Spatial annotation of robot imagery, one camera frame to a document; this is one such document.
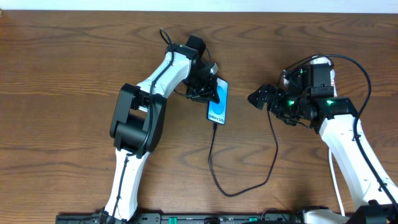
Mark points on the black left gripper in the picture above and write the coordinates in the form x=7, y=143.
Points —
x=203, y=90

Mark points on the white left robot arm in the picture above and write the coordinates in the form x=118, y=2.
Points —
x=139, y=114

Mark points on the blue Galaxy smartphone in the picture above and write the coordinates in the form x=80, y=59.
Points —
x=217, y=111

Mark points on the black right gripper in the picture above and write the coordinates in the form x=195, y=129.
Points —
x=272, y=99

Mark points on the white power strip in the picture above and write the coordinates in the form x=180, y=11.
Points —
x=323, y=60

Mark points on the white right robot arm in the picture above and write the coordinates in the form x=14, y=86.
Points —
x=310, y=94

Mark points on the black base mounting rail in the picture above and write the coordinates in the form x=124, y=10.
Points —
x=156, y=218

